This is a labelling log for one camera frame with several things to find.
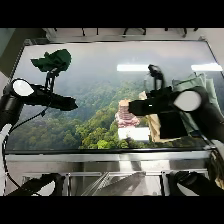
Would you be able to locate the cream T-shirt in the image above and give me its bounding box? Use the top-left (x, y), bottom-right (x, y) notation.
top-left (137, 90), bottom-right (188, 144)

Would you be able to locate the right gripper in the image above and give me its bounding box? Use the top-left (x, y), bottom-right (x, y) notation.
top-left (128, 86), bottom-right (175, 117)

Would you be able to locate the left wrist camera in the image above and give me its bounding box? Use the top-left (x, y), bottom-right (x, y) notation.
top-left (44, 67), bottom-right (62, 93)

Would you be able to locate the dark green garment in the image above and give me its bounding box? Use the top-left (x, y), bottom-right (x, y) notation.
top-left (30, 48), bottom-right (73, 74)

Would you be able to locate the black cable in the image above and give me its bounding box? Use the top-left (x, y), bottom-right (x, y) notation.
top-left (2, 104), bottom-right (48, 196)

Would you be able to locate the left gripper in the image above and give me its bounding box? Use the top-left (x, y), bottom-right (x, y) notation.
top-left (48, 92), bottom-right (80, 112)

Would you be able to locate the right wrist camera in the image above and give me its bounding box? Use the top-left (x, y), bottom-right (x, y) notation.
top-left (145, 63), bottom-right (167, 91)

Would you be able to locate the silver frame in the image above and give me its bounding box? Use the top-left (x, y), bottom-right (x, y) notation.
top-left (0, 33), bottom-right (224, 197)

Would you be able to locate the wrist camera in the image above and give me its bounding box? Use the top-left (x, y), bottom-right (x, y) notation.
top-left (44, 67), bottom-right (62, 93)
top-left (145, 63), bottom-right (167, 91)

